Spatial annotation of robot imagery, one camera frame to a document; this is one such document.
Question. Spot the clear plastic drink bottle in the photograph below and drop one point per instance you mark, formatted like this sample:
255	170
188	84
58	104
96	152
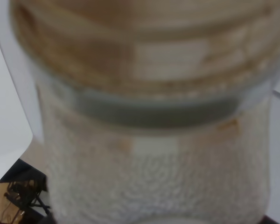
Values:
154	111

